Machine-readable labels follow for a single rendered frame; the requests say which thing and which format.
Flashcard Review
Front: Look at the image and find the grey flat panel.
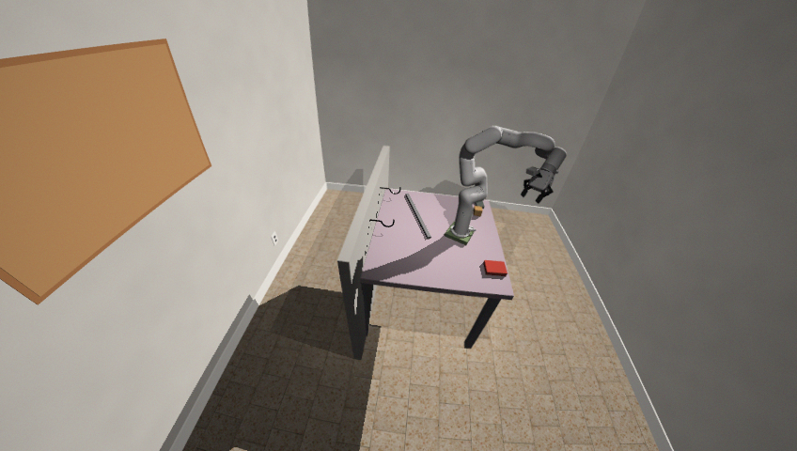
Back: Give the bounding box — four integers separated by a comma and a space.
337, 146, 390, 360

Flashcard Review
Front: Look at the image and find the red rectangular block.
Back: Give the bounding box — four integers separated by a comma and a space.
483, 260, 508, 276

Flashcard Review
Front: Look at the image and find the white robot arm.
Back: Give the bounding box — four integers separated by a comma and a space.
451, 126, 567, 238

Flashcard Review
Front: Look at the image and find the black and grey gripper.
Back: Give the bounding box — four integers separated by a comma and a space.
521, 167, 555, 203

